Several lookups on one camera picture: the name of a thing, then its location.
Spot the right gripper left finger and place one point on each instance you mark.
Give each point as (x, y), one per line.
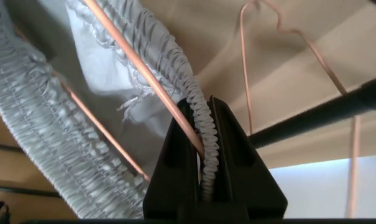
(172, 186)

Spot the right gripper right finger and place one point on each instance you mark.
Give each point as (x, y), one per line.
(246, 193)

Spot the pink clothes hanger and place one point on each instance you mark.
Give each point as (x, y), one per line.
(245, 71)
(150, 77)

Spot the pale grey shorts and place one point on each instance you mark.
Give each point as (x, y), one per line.
(51, 140)

